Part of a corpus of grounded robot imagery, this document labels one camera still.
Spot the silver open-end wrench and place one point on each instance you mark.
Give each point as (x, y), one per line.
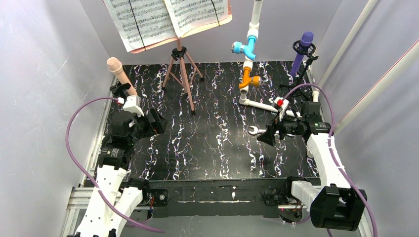
(253, 130)

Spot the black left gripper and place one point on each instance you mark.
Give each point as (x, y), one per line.
(150, 121)

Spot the black tripod mic stand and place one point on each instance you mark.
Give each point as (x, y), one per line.
(298, 81)

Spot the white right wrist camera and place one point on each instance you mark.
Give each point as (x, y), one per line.
(281, 105)

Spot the white wall pipe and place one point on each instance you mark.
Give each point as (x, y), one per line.
(348, 40)

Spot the sheet music book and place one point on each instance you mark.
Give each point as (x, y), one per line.
(143, 24)

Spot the black round-base mic stand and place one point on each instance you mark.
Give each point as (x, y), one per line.
(120, 90)

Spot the white PVC pipe frame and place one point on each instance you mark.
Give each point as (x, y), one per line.
(254, 31)

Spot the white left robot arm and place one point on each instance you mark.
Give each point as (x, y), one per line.
(113, 201)

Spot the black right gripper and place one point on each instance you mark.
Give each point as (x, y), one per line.
(276, 132)

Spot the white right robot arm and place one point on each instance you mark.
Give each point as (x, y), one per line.
(335, 204)

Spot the purple microphone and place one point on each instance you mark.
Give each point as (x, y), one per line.
(302, 47)

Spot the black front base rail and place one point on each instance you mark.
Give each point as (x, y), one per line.
(267, 197)

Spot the orange pipe valve fitting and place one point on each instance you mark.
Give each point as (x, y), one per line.
(248, 80)

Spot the pink microphone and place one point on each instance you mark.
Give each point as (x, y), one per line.
(116, 67)

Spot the pink tripod music stand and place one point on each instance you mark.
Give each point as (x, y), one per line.
(179, 54)

